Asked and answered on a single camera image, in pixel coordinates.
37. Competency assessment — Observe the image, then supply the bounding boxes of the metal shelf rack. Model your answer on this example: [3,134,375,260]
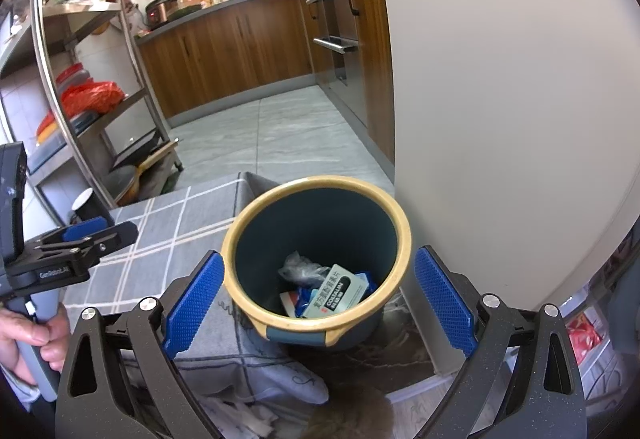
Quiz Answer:
[0,0,184,220]

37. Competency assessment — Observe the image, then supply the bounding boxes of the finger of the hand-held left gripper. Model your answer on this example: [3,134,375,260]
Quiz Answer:
[36,216,115,250]
[30,220,140,270]

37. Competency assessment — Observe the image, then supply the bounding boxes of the rice cooker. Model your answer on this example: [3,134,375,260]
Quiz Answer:
[145,0,180,29]

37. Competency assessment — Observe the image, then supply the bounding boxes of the white printed plastic bag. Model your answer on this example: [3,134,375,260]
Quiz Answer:
[200,394,281,439]

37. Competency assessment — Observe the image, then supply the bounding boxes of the clear storage box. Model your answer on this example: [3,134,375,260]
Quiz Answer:
[27,112,102,171]

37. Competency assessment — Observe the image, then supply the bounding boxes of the red printed bag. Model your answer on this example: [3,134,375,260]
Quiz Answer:
[570,311,609,368]

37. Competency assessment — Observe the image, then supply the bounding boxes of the person's left hand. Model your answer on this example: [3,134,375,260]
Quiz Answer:
[0,302,71,386]

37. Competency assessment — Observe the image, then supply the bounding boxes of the stainless steel built-in appliance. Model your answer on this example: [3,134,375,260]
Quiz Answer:
[297,0,371,130]

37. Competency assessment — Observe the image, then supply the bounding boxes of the wok with wooden handle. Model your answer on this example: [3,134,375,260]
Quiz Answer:
[107,142,180,206]

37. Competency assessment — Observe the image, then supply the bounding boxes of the wooden kitchen cabinets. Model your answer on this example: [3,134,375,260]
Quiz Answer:
[137,0,396,165]

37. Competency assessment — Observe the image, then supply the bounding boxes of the brown furry object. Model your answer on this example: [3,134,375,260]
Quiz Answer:
[300,381,396,439]

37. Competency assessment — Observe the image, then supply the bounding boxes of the yellow plastic lid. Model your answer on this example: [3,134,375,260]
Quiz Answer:
[37,112,66,143]

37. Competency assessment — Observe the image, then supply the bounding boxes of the grey checked cloth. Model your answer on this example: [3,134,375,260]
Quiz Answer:
[62,172,331,406]

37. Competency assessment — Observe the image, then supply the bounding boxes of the black mug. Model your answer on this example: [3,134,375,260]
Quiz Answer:
[70,188,109,225]

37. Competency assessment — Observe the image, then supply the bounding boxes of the clear plastic wrap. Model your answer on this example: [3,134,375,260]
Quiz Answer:
[277,251,334,286]

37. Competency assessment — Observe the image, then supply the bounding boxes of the green white box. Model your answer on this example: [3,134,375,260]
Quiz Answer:
[300,264,369,320]

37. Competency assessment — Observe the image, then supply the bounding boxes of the jar with red lid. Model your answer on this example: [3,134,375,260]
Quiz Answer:
[55,63,89,86]

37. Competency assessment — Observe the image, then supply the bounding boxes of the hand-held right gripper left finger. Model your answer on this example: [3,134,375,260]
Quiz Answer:
[54,250,226,439]

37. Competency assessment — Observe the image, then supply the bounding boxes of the large red plastic bag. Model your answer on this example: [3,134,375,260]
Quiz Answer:
[60,80,126,118]

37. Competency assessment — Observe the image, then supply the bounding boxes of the blue bin with yellow rim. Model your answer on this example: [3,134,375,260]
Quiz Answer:
[221,175,414,353]

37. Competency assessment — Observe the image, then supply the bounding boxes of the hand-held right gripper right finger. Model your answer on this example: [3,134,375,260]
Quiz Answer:
[413,245,588,439]

